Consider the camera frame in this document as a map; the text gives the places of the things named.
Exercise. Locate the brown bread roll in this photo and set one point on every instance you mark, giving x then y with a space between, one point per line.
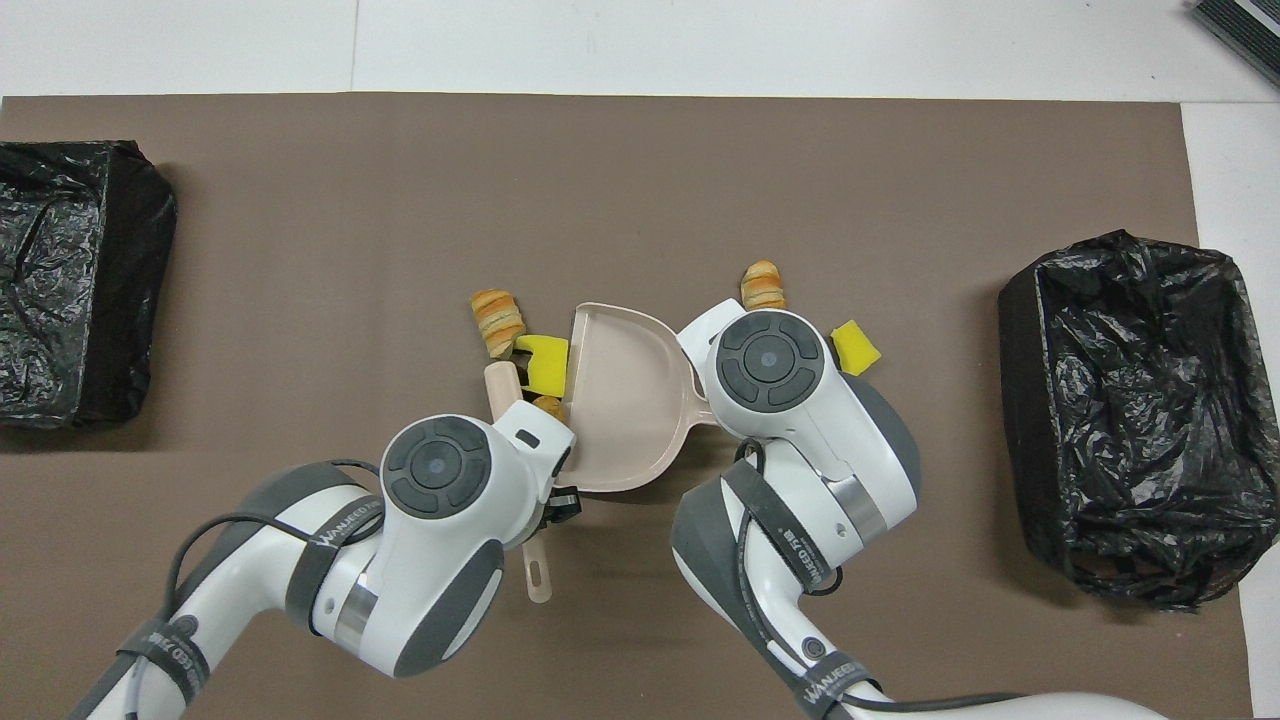
548 406

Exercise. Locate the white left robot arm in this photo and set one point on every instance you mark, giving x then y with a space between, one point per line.
440 550

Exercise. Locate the beige plastic dustpan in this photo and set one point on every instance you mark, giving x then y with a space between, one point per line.
620 400

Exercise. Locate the large yellow sponge piece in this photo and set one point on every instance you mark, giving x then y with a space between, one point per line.
545 365

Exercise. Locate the empty black bag-lined bin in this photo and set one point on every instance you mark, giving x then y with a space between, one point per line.
60 230

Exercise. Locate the small yellow sponge piece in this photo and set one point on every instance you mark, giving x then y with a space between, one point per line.
858 348

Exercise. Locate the short stubby croissant piece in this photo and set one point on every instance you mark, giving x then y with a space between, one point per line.
763 283

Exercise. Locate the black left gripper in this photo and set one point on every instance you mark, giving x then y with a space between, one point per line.
560 505

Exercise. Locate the grey ribbed device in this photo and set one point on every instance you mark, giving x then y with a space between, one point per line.
1240 25

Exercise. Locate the brown paper table mat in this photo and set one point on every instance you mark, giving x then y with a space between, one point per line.
300 250

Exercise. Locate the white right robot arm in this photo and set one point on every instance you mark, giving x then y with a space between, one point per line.
800 430

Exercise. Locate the long flaky croissant piece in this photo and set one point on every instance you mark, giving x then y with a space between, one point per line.
497 318

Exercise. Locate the black bag-lined trash bin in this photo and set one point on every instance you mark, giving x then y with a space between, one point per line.
1140 400

